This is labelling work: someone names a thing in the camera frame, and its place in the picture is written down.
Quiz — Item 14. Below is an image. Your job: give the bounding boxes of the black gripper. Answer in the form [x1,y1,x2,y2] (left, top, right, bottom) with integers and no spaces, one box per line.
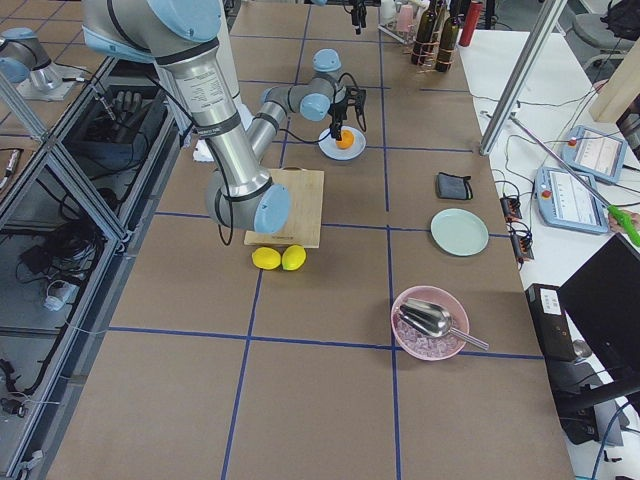
[344,0,366,35]
[328,87,351,140]

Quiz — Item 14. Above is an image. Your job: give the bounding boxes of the orange fruit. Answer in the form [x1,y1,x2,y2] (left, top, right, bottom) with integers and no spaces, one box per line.
[335,130,355,150]

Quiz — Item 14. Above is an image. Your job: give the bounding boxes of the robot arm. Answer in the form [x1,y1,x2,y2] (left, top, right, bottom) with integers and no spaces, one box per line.
[83,1,347,234]
[308,0,367,35]

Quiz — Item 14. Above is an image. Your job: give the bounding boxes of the light blue plate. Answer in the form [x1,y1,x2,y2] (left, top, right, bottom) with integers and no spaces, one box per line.
[318,126,366,161]

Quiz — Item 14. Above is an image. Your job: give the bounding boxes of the light green plate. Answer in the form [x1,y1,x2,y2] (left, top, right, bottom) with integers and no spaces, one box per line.
[430,208,489,257]

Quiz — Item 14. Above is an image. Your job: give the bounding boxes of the pink cup top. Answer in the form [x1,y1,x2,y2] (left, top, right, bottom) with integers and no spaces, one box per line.
[396,4,414,33]

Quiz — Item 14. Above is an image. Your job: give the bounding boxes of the wooden cutting board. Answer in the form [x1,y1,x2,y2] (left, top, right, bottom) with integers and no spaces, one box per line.
[244,168,324,249]

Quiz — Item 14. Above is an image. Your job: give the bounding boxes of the dark wine bottle middle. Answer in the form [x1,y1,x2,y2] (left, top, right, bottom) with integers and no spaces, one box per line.
[410,0,438,65]

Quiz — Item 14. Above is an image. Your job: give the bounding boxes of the dark wine bottle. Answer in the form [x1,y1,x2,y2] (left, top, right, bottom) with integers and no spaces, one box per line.
[435,1,460,73]
[410,0,438,65]

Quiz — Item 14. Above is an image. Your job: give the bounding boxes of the dark wine bottle front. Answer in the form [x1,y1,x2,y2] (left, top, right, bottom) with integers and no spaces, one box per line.
[435,1,460,73]

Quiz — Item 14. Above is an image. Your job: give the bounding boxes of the red bottle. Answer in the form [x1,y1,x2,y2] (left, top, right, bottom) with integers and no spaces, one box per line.
[458,0,484,47]

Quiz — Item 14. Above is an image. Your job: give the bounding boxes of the yellow lemon near board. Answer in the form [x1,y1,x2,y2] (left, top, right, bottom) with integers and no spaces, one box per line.
[281,245,307,271]

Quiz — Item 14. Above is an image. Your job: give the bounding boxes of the grey folded cloth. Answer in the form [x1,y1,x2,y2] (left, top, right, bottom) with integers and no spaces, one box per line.
[436,172,474,201]

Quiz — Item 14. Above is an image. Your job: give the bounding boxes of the yellow lemon far one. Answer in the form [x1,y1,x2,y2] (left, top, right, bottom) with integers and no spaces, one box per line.
[251,247,281,270]

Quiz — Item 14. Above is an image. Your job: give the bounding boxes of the metal scoop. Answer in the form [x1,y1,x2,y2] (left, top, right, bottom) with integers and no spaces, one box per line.
[399,298,489,351]

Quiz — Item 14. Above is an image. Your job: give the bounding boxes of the pink bowl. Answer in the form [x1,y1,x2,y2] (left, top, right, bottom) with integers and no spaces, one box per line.
[391,286,470,361]

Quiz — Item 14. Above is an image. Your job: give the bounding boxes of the clear ice cubes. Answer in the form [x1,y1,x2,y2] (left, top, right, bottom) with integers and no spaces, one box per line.
[392,316,465,361]

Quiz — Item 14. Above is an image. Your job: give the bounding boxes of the teach pendant near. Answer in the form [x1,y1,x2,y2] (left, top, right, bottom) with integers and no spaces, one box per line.
[534,166,609,235]

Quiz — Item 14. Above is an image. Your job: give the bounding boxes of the teach pendant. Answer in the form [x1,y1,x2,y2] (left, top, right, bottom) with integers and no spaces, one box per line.
[534,166,609,235]
[561,125,628,184]

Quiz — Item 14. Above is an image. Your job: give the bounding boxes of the teach pendant far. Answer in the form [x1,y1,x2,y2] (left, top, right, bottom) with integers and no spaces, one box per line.
[561,125,628,184]

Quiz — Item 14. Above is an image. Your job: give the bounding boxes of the metal stand green tip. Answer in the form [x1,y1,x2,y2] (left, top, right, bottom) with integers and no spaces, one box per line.
[509,113,640,247]

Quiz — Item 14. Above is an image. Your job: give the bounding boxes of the black monitor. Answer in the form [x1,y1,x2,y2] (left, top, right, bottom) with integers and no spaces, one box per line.
[558,233,639,372]

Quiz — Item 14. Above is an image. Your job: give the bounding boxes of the black computer box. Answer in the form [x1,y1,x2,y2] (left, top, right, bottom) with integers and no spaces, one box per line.
[525,283,604,445]

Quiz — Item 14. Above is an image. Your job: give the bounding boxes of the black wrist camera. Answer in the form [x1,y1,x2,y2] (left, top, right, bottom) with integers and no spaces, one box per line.
[345,86,367,111]

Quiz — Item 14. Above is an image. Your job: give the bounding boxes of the copper wire bottle rack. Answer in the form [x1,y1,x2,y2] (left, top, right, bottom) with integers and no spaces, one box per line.
[418,10,448,72]

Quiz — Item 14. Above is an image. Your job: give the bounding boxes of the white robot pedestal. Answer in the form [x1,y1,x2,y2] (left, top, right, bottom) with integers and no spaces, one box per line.
[192,0,261,164]

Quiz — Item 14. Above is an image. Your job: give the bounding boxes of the aluminium frame post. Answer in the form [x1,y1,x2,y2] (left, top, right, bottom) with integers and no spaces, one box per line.
[479,0,567,156]

